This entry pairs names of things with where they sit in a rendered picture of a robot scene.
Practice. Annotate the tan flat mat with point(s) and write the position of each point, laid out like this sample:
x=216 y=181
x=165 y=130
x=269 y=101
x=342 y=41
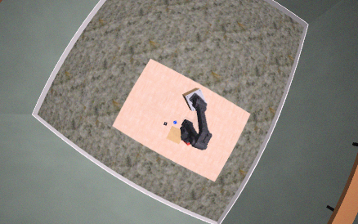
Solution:
x=174 y=135

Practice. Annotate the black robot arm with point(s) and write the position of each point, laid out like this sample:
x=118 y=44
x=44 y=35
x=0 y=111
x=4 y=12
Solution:
x=193 y=137

